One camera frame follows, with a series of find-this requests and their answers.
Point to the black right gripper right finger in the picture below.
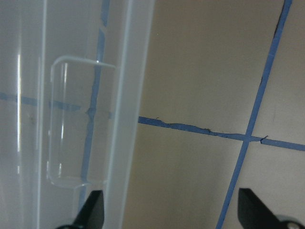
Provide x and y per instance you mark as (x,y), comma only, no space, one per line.
(254,214)

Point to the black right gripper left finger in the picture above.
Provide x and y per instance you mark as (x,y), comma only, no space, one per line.
(91,215)

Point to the clear plastic storage box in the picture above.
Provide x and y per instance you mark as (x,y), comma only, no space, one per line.
(71,76)

